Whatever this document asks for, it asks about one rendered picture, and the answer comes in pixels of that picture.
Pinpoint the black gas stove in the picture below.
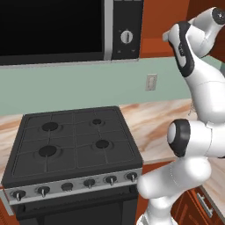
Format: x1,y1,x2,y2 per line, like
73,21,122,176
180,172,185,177
0,105,144,225

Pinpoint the black stove knob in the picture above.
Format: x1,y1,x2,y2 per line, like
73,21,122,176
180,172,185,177
37,185,51,199
105,175,118,187
83,178,96,190
125,171,138,183
11,190,26,202
61,182,74,192

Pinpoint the black microwave oven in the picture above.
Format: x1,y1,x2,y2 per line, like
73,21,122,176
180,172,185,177
0,0,145,66

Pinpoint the red wooden drawer front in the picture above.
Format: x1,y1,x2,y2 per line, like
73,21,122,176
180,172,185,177
171,185,225,225

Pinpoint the grey wall socket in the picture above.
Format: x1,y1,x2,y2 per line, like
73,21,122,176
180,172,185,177
145,73,158,92

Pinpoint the red wooden wall cabinet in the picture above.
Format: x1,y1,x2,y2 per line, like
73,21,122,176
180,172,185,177
139,0,225,62

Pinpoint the silver drawer handle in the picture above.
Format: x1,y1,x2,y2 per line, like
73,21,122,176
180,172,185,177
196,192,214,218

